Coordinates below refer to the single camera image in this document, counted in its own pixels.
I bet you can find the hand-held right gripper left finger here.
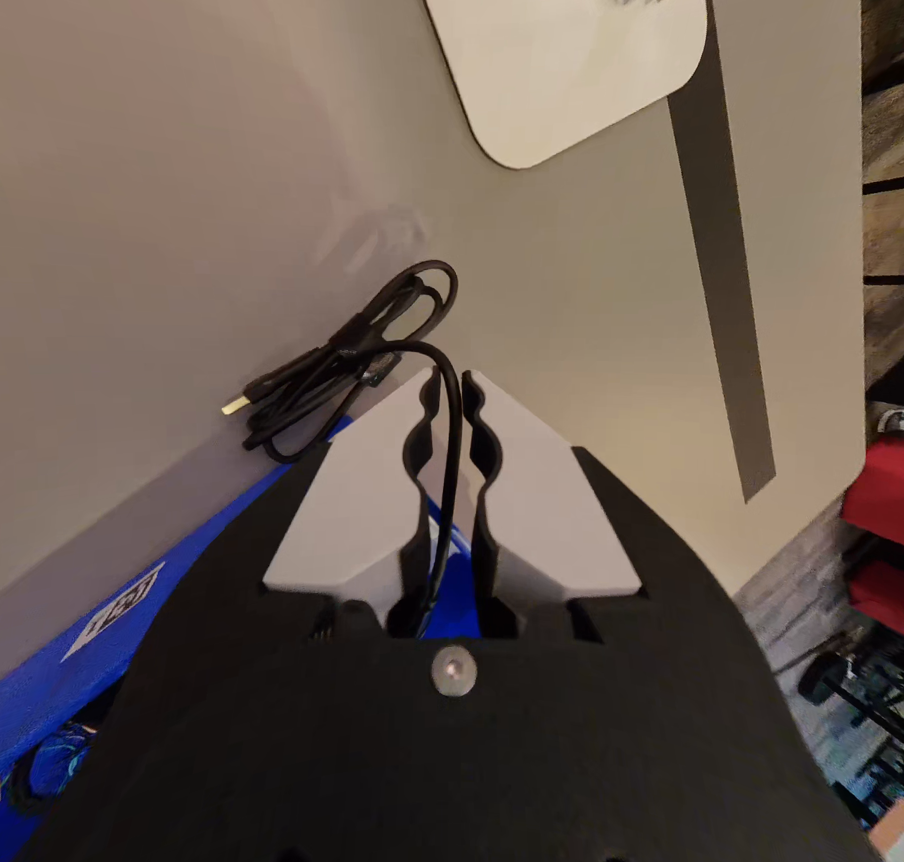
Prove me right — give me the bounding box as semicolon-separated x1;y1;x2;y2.
263;366;443;638

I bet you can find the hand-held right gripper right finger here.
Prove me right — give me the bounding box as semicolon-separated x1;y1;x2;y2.
460;369;644;638

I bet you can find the black usb-c cable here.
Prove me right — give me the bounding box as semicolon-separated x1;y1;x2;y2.
221;260;464;638

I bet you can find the blue plastic bin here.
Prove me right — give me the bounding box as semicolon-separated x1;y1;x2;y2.
0;410;483;822

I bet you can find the black white marker tag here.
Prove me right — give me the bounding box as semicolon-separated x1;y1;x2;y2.
60;562;167;664

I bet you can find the red plastic bin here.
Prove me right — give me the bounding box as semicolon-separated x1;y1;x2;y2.
840;437;904;527

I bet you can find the white document stand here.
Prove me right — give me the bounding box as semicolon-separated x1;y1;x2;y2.
408;0;710;171

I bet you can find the dark table cable flap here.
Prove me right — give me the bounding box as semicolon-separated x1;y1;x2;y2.
667;0;778;505

